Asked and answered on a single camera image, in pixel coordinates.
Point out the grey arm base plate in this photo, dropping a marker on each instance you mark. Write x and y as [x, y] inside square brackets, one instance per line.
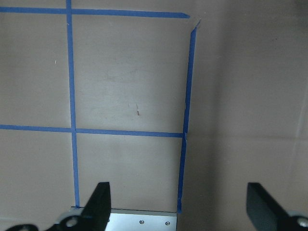
[140, 220]

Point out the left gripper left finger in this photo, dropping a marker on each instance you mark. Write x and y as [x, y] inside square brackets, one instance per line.
[95, 214]

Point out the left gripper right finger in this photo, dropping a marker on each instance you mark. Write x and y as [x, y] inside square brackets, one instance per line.
[265, 212]

